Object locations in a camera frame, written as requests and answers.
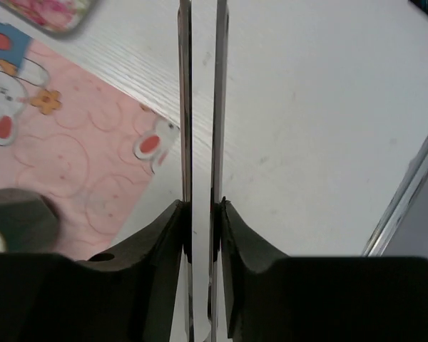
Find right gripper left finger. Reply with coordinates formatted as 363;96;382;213
0;201;187;341

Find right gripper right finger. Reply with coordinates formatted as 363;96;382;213
215;200;428;341

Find metal tongs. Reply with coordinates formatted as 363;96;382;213
177;1;230;341

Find pink bunny placemat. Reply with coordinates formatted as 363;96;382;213
0;23;179;259

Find floral rectangular tray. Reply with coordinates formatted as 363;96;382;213
0;0;101;38

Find aluminium table frame rail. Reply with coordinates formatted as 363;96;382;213
362;135;428;257

